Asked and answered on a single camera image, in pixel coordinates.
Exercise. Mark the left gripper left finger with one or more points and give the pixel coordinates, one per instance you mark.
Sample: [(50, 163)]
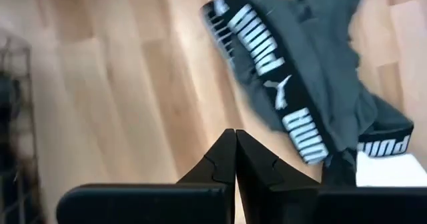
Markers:
[(220, 164)]

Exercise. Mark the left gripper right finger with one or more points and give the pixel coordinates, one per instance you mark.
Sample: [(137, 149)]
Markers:
[(267, 184)]

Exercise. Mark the grey Puma underwear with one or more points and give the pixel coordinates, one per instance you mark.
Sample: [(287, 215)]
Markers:
[(317, 67)]

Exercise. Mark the white cloth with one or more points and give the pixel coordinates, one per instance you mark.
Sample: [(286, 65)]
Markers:
[(390, 170)]

